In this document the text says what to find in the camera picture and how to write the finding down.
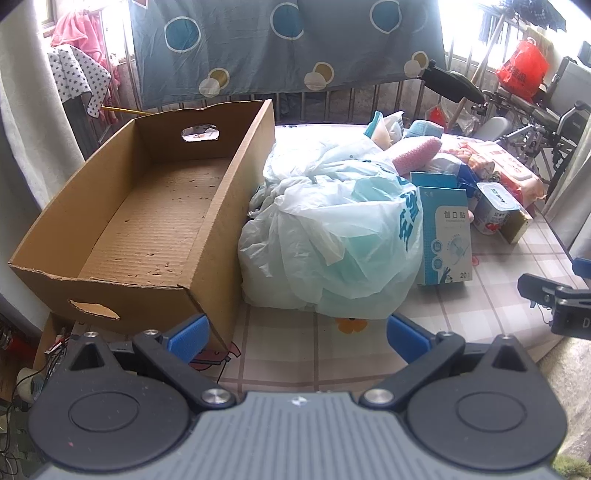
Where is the wheelchair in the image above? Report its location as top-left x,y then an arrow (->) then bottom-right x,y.
474,57 -> 590,187

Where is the pink sponge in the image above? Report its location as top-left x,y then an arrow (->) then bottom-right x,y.
386,136 -> 442,176

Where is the red plastic bag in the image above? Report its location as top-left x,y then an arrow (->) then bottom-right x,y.
497,37 -> 549,101

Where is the white plastic shopping bag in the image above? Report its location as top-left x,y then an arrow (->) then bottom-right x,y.
238,134 -> 423,320

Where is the pink hanging garment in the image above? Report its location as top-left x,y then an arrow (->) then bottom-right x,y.
50,10 -> 120,88

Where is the blue patterned bedsheet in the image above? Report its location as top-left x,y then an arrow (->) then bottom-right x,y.
129,0 -> 446,108

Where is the polka dot cloth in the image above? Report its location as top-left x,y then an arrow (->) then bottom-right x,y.
48,45 -> 111,119

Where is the black padded seat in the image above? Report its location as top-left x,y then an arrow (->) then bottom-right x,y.
421,60 -> 485,105

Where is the teal towel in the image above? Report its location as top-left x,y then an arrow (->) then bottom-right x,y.
404,119 -> 445,138

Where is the wet wipes pack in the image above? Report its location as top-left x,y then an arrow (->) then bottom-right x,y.
441,135 -> 546,207

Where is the gold tissue pack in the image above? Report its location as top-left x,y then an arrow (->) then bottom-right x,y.
500,208 -> 533,245

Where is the white curtain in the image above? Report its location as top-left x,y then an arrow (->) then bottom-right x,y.
1,1 -> 84,208

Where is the yogurt cup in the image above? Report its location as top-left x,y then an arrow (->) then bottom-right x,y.
474,182 -> 520,235

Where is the brown cardboard box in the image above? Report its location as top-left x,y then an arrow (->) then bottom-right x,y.
9,100 -> 276,349

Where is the blue bandage box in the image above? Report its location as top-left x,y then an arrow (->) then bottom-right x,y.
411,172 -> 473,286

